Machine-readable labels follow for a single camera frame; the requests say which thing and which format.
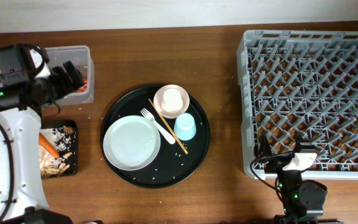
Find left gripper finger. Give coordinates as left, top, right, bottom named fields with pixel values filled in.
left=61, top=61, right=85, bottom=92
left=50, top=67, right=73, bottom=99

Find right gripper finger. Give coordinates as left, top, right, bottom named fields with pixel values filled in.
left=293, top=133, right=314, bottom=153
left=258, top=133, right=272, bottom=157

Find red snack wrapper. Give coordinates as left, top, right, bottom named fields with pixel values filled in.
left=75, top=79, right=88, bottom=93

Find rice and food scraps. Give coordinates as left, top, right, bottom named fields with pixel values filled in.
left=39, top=126, right=77, bottom=179

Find orange carrot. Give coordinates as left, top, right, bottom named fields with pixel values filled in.
left=39, top=133, right=60, bottom=159

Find wooden chopstick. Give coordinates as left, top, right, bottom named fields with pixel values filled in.
left=148, top=98, right=188, bottom=155

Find light blue cup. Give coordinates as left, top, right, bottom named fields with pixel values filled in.
left=174, top=113, right=196, bottom=141

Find pink bowl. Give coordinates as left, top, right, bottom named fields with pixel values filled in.
left=153, top=85, right=190, bottom=119

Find grey plate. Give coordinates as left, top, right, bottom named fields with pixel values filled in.
left=102, top=115, right=161, bottom=171

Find white plastic fork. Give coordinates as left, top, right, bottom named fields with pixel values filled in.
left=140, top=108, right=176, bottom=144

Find white cup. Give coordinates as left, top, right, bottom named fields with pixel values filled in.
left=162, top=88, right=183, bottom=113

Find brown food lump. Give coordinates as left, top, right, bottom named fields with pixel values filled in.
left=63, top=126, right=75, bottom=135

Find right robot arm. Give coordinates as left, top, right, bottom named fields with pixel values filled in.
left=255, top=134, right=328, bottom=223

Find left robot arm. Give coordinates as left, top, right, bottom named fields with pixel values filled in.
left=0, top=44, right=84, bottom=223

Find grey dishwasher rack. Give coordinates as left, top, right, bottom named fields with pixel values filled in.
left=236, top=30, right=358, bottom=180

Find clear plastic bin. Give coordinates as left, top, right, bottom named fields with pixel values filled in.
left=43, top=45, right=94, bottom=106

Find black rectangular tray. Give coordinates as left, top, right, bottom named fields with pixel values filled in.
left=39, top=120, right=78, bottom=179

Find round black serving tray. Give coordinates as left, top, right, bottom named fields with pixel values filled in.
left=100, top=84, right=210, bottom=189

